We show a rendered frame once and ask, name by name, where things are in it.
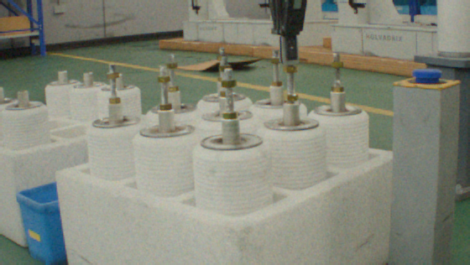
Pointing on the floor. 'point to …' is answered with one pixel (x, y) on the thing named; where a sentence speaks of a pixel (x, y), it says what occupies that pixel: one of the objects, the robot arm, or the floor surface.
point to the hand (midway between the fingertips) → (289, 49)
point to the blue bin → (43, 224)
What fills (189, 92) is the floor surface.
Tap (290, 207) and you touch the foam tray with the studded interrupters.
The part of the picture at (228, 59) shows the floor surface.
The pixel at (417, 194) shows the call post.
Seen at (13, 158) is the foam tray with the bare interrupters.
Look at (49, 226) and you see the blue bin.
